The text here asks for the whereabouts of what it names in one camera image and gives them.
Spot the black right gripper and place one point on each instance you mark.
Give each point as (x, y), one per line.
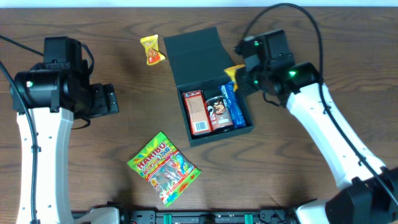
(245, 88)

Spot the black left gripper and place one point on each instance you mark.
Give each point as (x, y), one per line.
(104, 100)

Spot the yellow orange snack packet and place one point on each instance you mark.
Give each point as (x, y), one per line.
(231, 72)

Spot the blue cookie pack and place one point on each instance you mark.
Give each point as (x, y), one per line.
(228, 93)

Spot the dark snack can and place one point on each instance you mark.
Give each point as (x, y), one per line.
(218, 112)

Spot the red cardboard carton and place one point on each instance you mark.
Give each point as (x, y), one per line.
(196, 112)

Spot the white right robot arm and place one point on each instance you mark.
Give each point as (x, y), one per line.
(367, 188)

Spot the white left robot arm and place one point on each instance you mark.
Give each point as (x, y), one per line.
(47, 102)

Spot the black open gift box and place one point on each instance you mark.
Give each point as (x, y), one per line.
(198, 60)

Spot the yellow red snack packet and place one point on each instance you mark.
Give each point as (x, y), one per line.
(151, 46)

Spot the green Haribo candy bag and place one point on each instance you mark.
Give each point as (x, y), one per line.
(162, 165)

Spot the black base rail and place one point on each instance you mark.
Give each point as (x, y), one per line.
(139, 214)

